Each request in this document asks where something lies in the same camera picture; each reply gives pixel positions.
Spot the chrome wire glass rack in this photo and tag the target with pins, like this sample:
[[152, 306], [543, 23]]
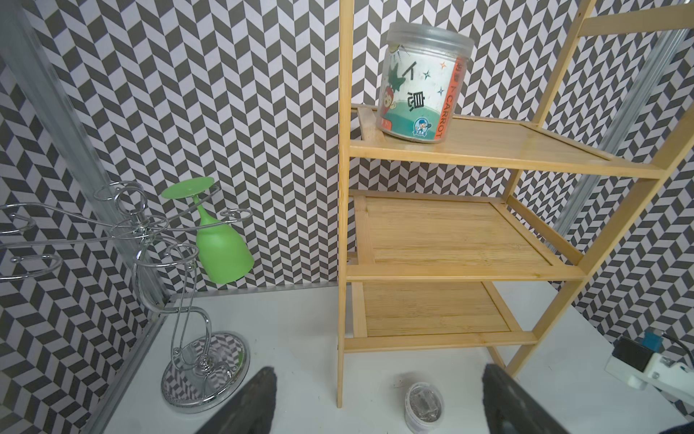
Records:
[[206, 367]]

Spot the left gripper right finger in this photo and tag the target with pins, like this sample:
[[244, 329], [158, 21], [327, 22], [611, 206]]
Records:
[[508, 408]]

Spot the carrot seed jar red label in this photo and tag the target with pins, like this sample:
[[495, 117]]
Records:
[[422, 79]]

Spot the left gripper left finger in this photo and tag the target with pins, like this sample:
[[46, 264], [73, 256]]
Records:
[[250, 410]]

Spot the green plastic goblet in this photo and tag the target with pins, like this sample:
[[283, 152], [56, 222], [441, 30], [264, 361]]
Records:
[[223, 253]]

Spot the small clear tub far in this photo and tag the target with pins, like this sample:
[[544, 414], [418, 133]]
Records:
[[424, 408]]

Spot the bamboo three-tier shelf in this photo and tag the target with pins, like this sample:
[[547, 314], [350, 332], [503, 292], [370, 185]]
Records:
[[420, 272]]

